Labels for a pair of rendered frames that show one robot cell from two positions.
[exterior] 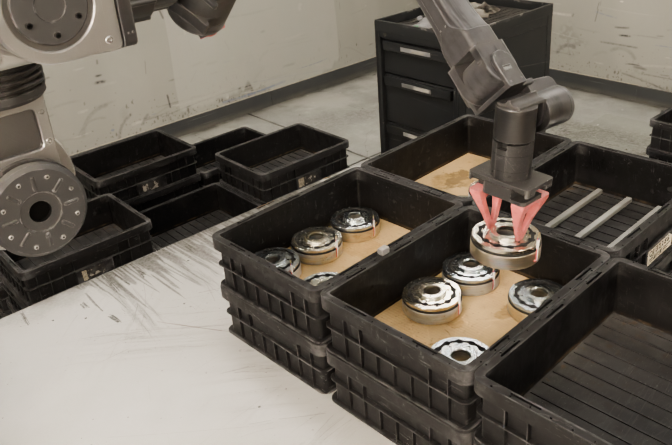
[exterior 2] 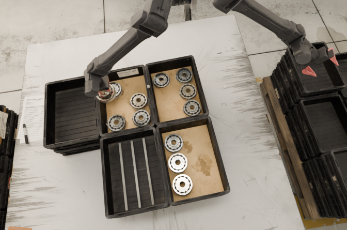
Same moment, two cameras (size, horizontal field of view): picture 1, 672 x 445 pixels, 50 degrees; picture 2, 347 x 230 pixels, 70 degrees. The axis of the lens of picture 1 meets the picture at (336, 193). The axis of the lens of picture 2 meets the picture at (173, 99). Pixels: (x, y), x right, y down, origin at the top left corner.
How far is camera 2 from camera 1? 1.78 m
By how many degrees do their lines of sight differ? 80
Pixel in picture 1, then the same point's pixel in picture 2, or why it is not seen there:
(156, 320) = (211, 61)
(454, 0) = (106, 53)
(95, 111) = not seen: outside the picture
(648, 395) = (78, 120)
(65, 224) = not seen: hidden behind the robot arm
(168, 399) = (176, 54)
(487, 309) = (127, 113)
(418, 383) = (114, 78)
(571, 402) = (90, 104)
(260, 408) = not seen: hidden behind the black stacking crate
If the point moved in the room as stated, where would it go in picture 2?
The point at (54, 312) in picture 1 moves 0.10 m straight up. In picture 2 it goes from (233, 41) to (236, 32)
